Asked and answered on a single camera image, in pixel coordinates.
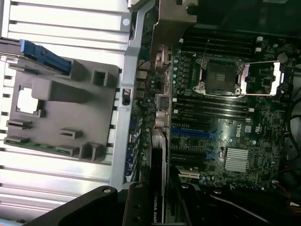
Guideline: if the silver chipset heatsink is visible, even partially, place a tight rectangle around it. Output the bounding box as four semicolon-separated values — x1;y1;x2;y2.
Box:
224;146;250;172

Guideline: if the black expansion slot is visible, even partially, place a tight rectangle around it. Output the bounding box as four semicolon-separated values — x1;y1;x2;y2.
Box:
172;118;213;128

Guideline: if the green motherboard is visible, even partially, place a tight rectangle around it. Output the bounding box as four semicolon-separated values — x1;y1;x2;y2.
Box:
134;30;301;192

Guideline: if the green loose RAM stick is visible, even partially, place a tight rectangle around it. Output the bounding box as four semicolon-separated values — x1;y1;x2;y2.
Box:
4;138;81;153

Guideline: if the grey parts rack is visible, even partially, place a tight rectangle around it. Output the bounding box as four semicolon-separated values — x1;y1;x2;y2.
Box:
3;58;123;163

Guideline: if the silver rear port block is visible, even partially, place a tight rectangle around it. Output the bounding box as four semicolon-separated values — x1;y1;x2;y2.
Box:
135;58;151;100

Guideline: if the CPU socket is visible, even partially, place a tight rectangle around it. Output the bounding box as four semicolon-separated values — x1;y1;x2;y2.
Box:
192;56;246;96

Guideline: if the black open PC case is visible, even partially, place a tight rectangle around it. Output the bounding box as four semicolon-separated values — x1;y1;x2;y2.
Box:
110;0;301;226

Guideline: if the silver CPU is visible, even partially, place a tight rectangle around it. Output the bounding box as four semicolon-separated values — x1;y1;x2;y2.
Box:
17;88;40;114

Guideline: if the metal socket cover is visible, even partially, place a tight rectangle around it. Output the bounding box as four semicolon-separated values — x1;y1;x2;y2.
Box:
244;61;285;96

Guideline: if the hard disk with blue carrier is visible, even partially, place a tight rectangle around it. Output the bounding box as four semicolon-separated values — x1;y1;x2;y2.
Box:
0;39;72;74

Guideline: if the red wire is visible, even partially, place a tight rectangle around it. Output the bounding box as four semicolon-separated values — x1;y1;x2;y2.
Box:
274;180;301;208

